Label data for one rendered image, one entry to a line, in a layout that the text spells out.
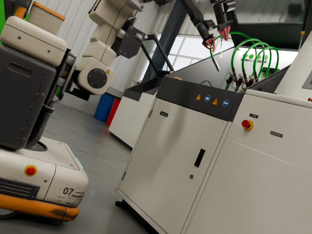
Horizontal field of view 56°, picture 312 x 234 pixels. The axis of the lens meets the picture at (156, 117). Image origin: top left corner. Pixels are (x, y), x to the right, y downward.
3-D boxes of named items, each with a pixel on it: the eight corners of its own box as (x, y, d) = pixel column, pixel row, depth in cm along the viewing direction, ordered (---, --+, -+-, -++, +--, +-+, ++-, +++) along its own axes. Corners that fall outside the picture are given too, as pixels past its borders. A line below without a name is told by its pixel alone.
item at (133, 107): (95, 128, 570) (135, 35, 570) (141, 145, 623) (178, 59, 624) (118, 147, 456) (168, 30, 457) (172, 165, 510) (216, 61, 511)
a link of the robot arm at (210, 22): (191, 20, 202) (197, 14, 194) (204, 16, 207) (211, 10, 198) (198, 35, 202) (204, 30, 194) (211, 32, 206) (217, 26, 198)
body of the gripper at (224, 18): (234, 23, 162) (230, 9, 160) (219, 28, 159) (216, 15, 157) (227, 24, 168) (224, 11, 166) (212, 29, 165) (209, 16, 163)
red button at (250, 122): (237, 126, 141) (242, 116, 141) (242, 128, 144) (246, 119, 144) (246, 129, 137) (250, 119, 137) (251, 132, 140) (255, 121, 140)
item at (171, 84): (158, 97, 201) (166, 76, 201) (162, 100, 204) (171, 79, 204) (226, 120, 153) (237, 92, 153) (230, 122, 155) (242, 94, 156)
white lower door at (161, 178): (117, 188, 202) (155, 97, 202) (120, 188, 203) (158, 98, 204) (175, 242, 151) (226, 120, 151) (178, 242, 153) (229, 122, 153)
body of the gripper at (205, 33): (211, 42, 202) (205, 33, 203) (214, 35, 192) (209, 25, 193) (202, 46, 201) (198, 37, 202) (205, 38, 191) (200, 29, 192)
